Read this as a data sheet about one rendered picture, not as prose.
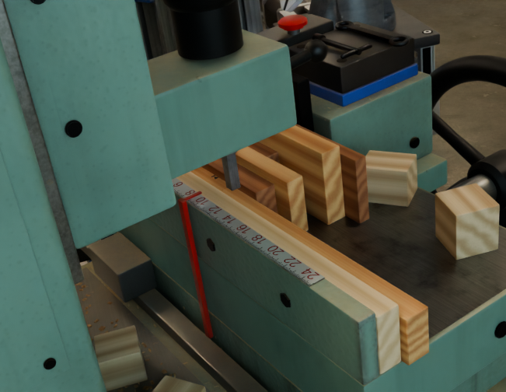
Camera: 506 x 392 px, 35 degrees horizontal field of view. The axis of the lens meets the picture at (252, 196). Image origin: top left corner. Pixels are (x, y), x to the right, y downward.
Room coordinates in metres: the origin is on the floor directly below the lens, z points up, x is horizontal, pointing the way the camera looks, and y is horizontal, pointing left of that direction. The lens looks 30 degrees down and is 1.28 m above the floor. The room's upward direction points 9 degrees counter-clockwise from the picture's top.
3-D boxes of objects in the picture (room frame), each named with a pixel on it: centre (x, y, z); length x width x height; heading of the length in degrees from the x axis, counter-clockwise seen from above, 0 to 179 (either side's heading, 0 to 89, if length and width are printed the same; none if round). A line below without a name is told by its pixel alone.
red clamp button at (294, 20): (0.78, -0.07, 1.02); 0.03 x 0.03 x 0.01
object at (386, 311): (0.65, 0.08, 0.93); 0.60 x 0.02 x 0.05; 31
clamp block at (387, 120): (0.76, -0.10, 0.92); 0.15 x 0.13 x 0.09; 31
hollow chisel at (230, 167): (0.59, 0.01, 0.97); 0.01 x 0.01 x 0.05; 31
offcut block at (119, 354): (0.55, 0.14, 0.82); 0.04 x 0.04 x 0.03; 11
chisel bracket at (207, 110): (0.58, 0.03, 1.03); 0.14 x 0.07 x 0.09; 121
